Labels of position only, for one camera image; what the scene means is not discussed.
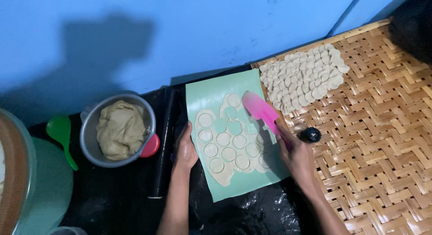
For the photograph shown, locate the pink spatula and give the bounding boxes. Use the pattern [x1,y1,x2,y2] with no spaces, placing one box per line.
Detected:
[242,91,293,151]

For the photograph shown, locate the pile of round dough discs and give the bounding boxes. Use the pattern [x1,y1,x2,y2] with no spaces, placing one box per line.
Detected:
[259,43,350,116]

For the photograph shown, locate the black rolling pin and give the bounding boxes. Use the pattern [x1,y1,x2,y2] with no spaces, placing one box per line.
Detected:
[147,87,177,199]

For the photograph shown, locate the person's left hand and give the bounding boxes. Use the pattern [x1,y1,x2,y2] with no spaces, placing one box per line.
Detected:
[175,121,199,170]

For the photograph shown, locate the green plastic spoon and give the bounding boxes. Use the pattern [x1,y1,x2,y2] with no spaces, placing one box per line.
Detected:
[46,116,79,171]

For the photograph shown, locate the lump of dough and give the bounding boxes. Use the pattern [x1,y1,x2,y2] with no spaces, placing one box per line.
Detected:
[96,100,149,161]

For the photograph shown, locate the woven bamboo tray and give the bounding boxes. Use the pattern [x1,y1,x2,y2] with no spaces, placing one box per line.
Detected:
[250,18,432,235]

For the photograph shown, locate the small black round cutter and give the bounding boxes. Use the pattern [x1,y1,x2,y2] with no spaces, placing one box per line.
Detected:
[299,127,322,143]

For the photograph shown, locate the brown round container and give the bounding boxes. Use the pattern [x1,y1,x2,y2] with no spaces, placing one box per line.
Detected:
[0,110,29,235]

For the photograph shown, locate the metal pot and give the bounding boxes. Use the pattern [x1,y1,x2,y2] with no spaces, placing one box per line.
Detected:
[80,93,157,168]

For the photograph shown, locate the red lid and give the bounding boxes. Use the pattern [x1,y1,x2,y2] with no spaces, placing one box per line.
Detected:
[140,133,160,158]

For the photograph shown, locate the black plastic sheet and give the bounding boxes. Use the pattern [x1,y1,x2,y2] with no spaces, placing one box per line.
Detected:
[29,65,324,235]

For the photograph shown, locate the light green plastic mat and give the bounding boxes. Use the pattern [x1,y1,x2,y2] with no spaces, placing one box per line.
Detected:
[185,68,291,203]

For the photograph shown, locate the dark object in corner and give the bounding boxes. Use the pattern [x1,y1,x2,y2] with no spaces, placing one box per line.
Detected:
[388,0,432,65]

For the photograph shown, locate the person's right hand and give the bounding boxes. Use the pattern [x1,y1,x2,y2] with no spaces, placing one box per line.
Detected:
[275,124,316,188]

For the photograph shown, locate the rolled dough sheet with cut circles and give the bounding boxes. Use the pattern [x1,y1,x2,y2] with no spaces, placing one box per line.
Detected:
[194,93,275,187]

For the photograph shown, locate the green plastic basin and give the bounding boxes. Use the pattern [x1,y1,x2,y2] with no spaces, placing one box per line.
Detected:
[13,108,74,235]

